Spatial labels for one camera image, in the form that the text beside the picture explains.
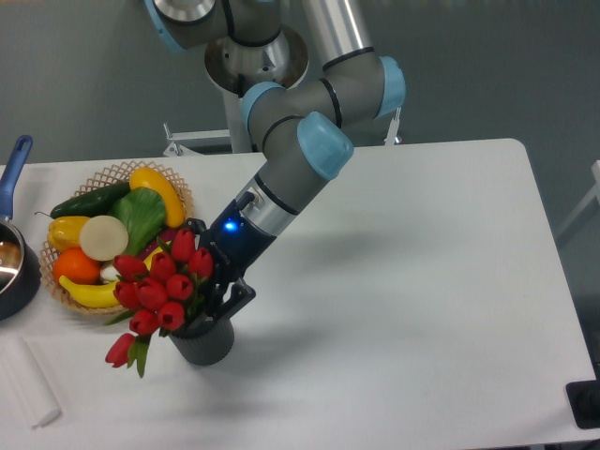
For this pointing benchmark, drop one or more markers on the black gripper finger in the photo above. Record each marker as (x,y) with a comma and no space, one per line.
(213,301)
(197,226)

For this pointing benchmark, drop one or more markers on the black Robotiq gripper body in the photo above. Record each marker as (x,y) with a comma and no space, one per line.
(234,242)

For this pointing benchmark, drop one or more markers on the red tulip bouquet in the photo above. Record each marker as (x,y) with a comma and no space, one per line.
(166,296)

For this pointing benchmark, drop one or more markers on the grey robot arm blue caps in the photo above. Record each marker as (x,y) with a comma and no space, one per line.
(298,127)

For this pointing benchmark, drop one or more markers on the dark grey ribbed vase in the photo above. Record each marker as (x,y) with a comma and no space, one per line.
(205,344)

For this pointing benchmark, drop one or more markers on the green lettuce leaf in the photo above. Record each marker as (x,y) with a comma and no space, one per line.
(143,213)

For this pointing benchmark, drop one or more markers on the yellow squash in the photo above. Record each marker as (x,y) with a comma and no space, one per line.
(146,177)

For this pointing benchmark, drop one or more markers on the woven wicker basket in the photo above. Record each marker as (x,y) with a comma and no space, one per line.
(111,174)

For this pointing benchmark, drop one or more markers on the cream round disc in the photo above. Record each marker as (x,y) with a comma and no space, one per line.
(103,237)

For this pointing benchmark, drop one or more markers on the white garlic bulb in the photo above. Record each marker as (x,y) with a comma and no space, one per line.
(108,273)

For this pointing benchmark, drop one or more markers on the green cucumber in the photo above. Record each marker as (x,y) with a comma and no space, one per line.
(90,204)

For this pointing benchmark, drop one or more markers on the yellow banana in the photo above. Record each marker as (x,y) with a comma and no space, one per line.
(91,296)

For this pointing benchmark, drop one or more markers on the orange fruit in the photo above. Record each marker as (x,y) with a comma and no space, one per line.
(76,266)

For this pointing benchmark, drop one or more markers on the yellow bell pepper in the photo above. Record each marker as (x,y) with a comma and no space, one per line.
(64,232)

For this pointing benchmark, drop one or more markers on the white folded cloth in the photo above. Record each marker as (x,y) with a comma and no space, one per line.
(29,384)

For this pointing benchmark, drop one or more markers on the black device at table edge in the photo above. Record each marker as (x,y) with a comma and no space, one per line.
(584,402)

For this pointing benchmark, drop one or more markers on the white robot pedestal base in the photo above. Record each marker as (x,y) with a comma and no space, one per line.
(261,84)

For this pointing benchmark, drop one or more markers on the blue handled saucepan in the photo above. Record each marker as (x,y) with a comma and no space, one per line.
(20,274)

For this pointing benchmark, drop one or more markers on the white chair frame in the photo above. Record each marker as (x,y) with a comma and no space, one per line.
(581,214)

